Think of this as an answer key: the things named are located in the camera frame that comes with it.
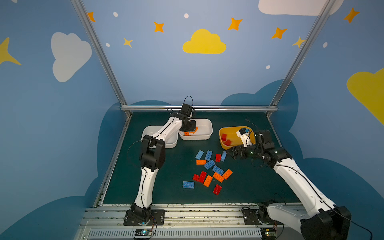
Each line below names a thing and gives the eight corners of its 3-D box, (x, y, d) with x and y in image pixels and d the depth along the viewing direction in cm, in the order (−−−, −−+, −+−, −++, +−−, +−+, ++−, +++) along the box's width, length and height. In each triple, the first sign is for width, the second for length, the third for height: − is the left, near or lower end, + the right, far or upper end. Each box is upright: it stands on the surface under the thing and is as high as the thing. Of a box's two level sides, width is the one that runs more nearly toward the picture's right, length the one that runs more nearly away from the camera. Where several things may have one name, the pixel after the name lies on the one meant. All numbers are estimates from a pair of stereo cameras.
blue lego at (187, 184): (182, 188, 86) (182, 187, 84) (183, 182, 88) (182, 181, 86) (194, 188, 86) (194, 187, 84) (194, 182, 88) (194, 181, 86)
